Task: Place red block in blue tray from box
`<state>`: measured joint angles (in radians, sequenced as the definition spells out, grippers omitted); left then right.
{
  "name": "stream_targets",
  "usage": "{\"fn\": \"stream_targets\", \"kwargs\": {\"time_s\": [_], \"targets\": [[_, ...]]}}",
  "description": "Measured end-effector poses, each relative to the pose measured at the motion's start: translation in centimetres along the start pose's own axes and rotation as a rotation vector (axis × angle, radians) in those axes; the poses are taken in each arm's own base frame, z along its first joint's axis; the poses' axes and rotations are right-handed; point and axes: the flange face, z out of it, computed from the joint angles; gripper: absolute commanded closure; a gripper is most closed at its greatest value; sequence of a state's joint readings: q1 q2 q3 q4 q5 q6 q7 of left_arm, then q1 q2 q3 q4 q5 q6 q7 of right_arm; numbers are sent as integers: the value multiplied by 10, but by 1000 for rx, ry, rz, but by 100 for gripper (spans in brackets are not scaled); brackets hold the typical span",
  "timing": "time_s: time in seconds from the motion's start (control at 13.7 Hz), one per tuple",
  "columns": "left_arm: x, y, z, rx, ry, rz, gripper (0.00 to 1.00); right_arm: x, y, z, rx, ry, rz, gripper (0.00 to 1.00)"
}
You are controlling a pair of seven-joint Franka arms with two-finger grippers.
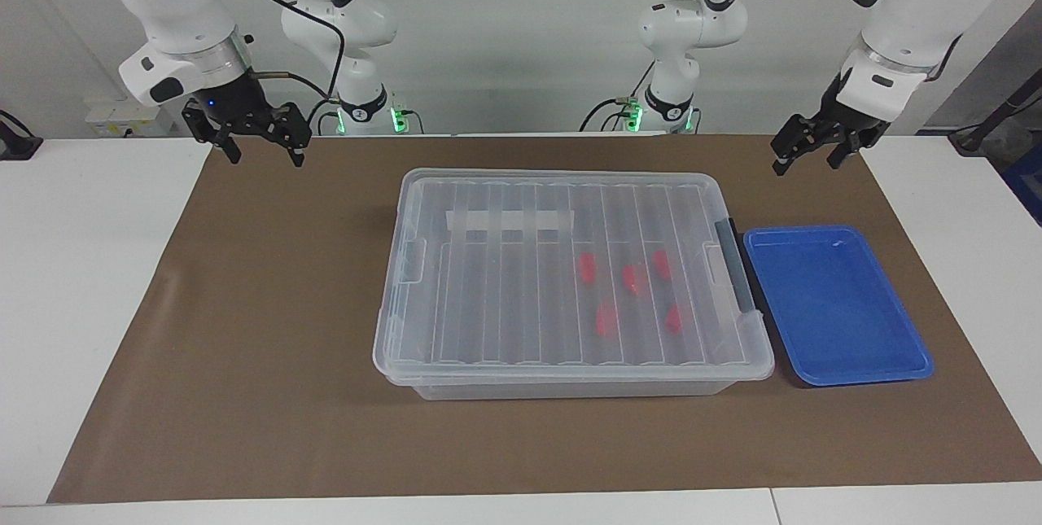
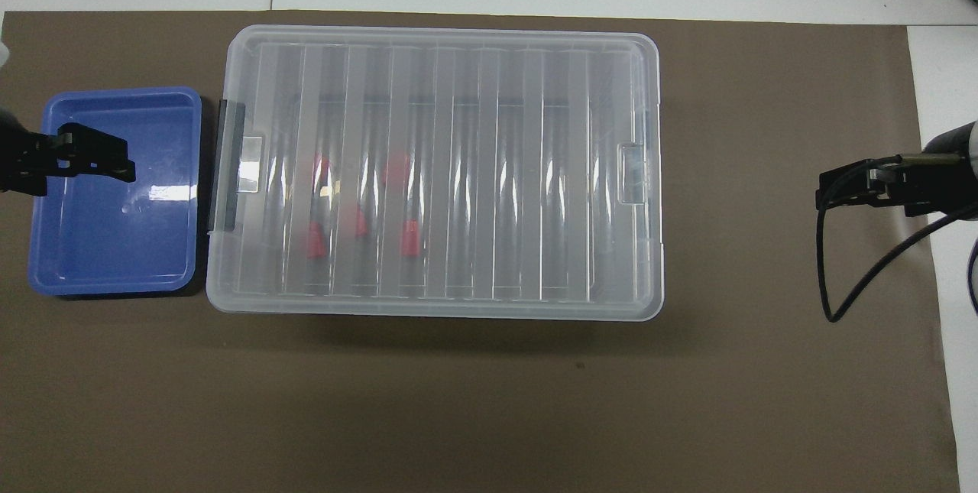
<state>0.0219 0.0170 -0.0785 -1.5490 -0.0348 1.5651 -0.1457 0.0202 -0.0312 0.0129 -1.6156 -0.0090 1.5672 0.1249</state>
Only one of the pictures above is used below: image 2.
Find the clear plastic storage box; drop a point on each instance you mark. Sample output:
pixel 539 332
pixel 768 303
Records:
pixel 216 271

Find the blue plastic tray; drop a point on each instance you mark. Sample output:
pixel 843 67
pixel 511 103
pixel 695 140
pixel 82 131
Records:
pixel 114 248

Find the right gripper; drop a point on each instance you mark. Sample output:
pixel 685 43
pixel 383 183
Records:
pixel 940 180

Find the clear ribbed box lid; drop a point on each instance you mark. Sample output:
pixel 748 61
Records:
pixel 458 172

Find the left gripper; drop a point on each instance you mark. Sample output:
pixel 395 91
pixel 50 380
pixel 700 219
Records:
pixel 23 160

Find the brown table mat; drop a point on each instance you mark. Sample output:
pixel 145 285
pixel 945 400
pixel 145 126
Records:
pixel 489 401

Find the red block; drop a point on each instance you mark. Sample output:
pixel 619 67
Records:
pixel 411 241
pixel 319 169
pixel 359 222
pixel 397 169
pixel 315 242

